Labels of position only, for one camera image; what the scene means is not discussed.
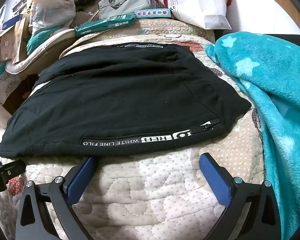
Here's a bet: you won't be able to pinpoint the black pants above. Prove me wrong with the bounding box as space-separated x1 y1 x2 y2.
0 43 252 158

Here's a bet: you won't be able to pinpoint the teal star fleece blanket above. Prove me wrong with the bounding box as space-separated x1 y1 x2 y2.
205 31 300 230

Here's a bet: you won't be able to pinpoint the green paper ream pack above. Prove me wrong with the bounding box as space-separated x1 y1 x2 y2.
74 14 137 38

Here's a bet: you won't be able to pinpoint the grey laptop bag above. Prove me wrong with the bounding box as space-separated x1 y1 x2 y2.
98 0 153 20

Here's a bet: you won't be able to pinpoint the teal box with shapes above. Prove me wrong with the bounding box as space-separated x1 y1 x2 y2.
134 8 172 20

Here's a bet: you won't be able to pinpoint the teal soft package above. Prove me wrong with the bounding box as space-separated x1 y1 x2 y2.
26 29 53 55

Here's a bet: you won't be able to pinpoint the clear plastic bag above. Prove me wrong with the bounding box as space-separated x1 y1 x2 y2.
30 0 76 34

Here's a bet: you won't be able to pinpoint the beige patchwork quilt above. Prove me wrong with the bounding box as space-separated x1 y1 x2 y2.
0 17 268 240

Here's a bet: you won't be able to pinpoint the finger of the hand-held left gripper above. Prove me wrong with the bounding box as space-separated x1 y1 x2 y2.
0 159 27 181

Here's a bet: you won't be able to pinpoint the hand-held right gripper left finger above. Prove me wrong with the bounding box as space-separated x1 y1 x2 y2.
15 156 98 240

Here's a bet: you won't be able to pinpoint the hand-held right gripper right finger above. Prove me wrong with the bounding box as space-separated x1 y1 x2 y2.
199 152 282 240

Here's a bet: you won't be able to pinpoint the white paper bag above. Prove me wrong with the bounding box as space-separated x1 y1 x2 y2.
151 0 232 30

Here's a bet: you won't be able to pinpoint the cardboard boxes pile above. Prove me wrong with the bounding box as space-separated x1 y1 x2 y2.
0 15 30 64

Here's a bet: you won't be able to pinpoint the folded beige quilted mat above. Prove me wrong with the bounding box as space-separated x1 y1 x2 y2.
5 29 77 75

